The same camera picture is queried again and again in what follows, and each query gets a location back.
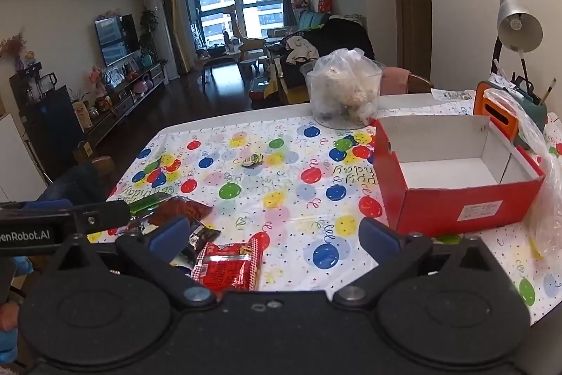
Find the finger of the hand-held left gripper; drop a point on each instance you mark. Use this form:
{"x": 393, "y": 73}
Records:
{"x": 48, "y": 206}
{"x": 105, "y": 214}

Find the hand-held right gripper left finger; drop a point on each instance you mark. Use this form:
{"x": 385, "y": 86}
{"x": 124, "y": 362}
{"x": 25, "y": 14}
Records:
{"x": 169, "y": 234}

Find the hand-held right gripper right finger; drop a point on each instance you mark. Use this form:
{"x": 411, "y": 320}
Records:
{"x": 377, "y": 235}

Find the large reddish brown snack packet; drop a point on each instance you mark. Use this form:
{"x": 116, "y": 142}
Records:
{"x": 180, "y": 209}

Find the small dark brown snack packet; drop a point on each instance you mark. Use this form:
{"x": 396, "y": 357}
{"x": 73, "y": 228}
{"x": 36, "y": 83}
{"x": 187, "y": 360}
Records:
{"x": 203, "y": 236}

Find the green snack packet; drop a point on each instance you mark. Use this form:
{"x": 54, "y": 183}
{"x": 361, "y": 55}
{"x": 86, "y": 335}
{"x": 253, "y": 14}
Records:
{"x": 145, "y": 204}

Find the red checkered snack packet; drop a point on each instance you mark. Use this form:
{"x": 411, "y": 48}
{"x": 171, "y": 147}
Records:
{"x": 228, "y": 265}

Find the red cardboard box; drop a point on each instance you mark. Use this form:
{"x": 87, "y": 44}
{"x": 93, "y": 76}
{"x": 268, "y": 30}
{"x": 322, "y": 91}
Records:
{"x": 439, "y": 203}

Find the silver snack packet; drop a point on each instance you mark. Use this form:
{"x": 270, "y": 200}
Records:
{"x": 140, "y": 223}

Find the blue jeans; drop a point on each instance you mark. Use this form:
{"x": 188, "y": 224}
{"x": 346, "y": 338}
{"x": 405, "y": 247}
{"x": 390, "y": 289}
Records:
{"x": 79, "y": 186}

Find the wooden chair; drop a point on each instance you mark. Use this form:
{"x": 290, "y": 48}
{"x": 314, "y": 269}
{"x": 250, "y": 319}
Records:
{"x": 419, "y": 85}
{"x": 103, "y": 170}

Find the black cabinet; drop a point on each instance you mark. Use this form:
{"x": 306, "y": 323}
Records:
{"x": 48, "y": 124}

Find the balloon print tablecloth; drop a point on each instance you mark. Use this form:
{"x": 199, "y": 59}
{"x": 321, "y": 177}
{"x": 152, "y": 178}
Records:
{"x": 281, "y": 199}

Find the television cabinet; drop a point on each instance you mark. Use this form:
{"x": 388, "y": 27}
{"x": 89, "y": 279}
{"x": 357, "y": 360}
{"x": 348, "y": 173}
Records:
{"x": 127, "y": 98}

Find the clear plastic container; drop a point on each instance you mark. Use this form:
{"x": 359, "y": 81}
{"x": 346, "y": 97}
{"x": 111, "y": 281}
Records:
{"x": 320, "y": 116}

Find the pink cloth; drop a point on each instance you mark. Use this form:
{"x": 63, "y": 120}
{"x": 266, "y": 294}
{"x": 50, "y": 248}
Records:
{"x": 395, "y": 80}

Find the white printed paper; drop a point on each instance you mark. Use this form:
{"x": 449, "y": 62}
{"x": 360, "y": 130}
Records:
{"x": 452, "y": 94}

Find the dried flower bunch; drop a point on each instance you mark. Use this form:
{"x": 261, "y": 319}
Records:
{"x": 13, "y": 47}

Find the clear plastic bag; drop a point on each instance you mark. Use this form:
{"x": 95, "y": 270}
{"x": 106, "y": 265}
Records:
{"x": 544, "y": 203}

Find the green and orange desk organizer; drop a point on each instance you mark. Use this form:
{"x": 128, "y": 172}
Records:
{"x": 496, "y": 111}

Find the television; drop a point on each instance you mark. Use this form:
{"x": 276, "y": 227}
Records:
{"x": 116, "y": 39}

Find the coffee table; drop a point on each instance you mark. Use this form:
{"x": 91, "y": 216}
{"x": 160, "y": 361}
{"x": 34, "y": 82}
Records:
{"x": 219, "y": 56}

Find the white standing air conditioner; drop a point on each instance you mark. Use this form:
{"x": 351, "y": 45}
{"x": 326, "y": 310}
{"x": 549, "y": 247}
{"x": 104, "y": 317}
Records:
{"x": 161, "y": 36}

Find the tall green plant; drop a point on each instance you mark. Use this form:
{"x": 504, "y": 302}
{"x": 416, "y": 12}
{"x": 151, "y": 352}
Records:
{"x": 149, "y": 32}

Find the black jacket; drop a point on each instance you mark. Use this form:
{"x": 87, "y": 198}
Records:
{"x": 347, "y": 39}

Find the grey and yellow curtain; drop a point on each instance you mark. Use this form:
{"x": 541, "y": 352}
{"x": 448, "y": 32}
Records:
{"x": 178, "y": 19}

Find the wooden brush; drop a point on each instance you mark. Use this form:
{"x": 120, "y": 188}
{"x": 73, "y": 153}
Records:
{"x": 548, "y": 91}

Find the wooden door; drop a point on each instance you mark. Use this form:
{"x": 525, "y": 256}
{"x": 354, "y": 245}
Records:
{"x": 410, "y": 14}

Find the red round decoration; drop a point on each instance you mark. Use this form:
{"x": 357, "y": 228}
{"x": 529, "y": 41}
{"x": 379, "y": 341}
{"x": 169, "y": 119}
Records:
{"x": 325, "y": 0}

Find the white desk lamp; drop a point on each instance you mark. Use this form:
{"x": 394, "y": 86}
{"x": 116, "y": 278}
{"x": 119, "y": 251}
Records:
{"x": 520, "y": 28}

